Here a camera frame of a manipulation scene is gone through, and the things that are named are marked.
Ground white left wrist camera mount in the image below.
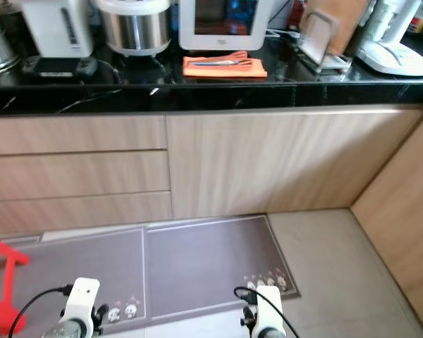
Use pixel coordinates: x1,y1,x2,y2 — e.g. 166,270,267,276
60,277,102,337

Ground wooden cutting board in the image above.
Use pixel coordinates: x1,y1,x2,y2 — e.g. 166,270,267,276
307,0,374,54

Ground white countertop mixer appliance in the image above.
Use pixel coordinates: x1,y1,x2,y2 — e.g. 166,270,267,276
356,0,423,77

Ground red plastic stool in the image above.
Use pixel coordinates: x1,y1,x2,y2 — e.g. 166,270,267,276
0,234,32,335

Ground light wood drawer front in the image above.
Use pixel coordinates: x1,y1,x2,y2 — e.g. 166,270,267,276
0,192,173,237
0,115,168,157
0,150,170,204

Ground orange cloth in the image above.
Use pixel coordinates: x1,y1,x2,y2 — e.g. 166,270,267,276
183,56,269,79

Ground steel and white rice cooker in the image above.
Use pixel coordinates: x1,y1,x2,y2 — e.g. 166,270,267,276
97,0,174,58

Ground grey metal board stand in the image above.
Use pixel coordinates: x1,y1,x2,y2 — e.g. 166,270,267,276
298,8,353,73

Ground grey panda print floor mat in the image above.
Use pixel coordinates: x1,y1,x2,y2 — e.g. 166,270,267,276
145,215,302,322
0,227,147,336

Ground black flat appliance base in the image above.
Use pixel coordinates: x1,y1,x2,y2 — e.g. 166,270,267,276
21,56,99,79

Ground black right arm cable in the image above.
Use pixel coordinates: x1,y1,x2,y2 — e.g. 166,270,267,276
234,285,301,338

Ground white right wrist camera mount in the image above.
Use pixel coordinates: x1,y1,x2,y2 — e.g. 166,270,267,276
252,286,288,338

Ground light wood cabinet side panel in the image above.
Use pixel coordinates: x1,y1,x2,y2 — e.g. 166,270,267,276
351,106,423,318

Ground light wood cabinet door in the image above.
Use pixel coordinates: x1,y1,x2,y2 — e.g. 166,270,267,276
166,106,423,220

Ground white electric water boiler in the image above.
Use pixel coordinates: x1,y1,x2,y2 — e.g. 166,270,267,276
20,0,94,59

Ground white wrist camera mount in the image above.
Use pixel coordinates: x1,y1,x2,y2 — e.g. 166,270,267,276
60,277,102,337
252,286,288,338

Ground steel tongs with orange grips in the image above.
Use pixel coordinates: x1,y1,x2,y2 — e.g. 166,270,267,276
190,51,255,68

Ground white appliance with screen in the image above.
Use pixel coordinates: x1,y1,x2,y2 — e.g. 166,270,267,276
178,0,276,52

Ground white power cable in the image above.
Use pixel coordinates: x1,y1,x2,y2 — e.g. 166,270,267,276
268,28,304,40

